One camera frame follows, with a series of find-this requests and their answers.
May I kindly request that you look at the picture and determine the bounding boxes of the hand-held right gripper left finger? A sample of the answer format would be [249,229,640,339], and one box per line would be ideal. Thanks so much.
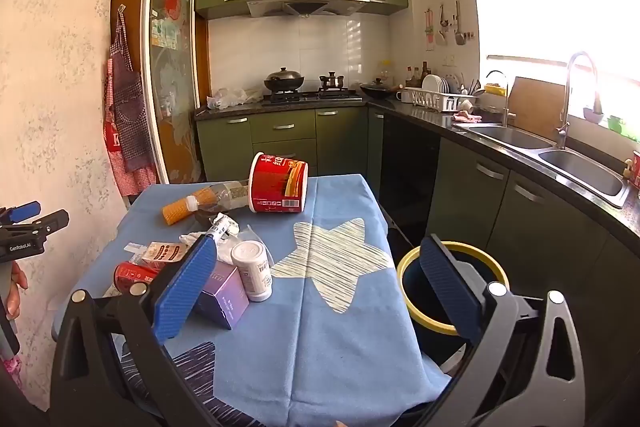
[50,234,218,427]

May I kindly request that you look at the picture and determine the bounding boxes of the black wok with lid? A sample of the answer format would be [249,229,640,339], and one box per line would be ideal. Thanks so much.
[263,67,306,94]

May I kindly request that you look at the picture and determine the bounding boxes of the white plastic bags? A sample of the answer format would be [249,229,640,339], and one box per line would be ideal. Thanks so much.
[207,86,264,110]

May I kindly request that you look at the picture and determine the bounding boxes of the stack of white plates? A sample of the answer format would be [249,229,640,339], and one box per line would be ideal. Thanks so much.
[421,74,451,94]

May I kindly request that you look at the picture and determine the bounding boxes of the black kitchen countertop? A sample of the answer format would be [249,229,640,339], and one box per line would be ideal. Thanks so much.
[193,94,640,242]

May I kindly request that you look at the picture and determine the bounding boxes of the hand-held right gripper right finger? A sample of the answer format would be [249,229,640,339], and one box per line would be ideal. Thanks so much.
[419,234,586,427]

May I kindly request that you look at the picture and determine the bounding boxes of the purple cardboard box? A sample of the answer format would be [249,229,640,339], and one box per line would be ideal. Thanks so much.
[194,259,250,331]

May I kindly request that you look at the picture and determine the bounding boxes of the flat black pan with lid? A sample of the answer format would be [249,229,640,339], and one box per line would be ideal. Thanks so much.
[359,77,401,100]

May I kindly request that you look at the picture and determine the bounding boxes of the blue star-print tablecloth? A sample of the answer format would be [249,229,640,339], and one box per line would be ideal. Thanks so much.
[52,174,453,427]

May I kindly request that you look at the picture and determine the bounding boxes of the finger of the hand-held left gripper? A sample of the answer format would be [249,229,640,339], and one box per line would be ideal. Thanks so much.
[0,202,42,225]
[0,209,70,238]

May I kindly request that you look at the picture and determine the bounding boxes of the yellow-rimmed dark trash bin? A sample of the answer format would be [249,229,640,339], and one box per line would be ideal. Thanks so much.
[396,242,511,358]

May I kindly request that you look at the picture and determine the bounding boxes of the clear plastic bottle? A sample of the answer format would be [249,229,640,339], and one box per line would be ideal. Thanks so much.
[186,180,252,214]

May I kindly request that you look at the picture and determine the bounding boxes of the orange foam net sleeve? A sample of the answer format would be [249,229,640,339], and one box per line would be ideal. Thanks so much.
[162,188,217,224]

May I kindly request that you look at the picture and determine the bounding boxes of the white and red milk carton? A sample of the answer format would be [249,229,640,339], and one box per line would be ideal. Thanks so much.
[131,241,190,269]

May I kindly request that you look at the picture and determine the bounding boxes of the black gas stove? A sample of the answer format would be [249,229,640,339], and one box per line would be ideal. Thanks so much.
[262,89,364,104]

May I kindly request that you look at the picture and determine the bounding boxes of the white pill bottle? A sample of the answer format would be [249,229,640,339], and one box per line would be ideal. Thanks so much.
[231,240,274,303]

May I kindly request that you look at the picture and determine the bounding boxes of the white dish rack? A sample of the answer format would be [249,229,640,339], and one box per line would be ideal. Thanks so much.
[404,87,479,113]

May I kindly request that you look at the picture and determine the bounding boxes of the person's left hand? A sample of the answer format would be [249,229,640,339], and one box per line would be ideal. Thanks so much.
[5,261,29,321]

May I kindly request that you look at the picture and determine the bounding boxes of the white tissue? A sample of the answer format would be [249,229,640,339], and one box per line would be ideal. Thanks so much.
[179,231,216,249]

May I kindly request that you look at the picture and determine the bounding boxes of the tall curved steel faucet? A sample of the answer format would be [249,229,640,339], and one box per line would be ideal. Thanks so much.
[555,51,600,150]

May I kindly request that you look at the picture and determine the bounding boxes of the hanging grey spatula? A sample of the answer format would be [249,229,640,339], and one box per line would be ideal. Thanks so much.
[453,0,466,47]

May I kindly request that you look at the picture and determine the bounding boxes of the small steel faucet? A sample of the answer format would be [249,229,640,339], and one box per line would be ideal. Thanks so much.
[485,69,511,128]

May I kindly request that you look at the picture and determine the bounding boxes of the black built-in appliance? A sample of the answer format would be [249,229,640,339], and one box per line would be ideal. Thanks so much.
[382,114,444,229]

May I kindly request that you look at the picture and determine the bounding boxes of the patterned glass sliding door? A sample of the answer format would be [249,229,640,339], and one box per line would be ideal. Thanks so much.
[141,0,202,186]

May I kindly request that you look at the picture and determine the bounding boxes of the clear plastic wrapper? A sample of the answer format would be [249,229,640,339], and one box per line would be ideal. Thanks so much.
[234,224,273,259]

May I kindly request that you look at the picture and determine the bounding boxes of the green lower kitchen cabinets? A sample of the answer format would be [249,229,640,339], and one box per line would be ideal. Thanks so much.
[195,106,640,388]

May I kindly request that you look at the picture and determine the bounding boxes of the red drink can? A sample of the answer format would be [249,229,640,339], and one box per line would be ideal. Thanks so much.
[113,261,162,297]

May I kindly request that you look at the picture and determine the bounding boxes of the checked hanging apron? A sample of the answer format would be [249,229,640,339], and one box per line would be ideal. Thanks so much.
[103,6,159,198]

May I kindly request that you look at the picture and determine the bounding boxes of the brown cutting board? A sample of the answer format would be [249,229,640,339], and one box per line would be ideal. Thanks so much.
[507,76,569,136]

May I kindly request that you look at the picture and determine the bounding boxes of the red instant noodle cup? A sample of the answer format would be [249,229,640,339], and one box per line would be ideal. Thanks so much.
[248,152,309,214]

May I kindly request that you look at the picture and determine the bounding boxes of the double steel sink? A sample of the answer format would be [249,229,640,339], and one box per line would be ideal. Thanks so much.
[462,124,632,210]

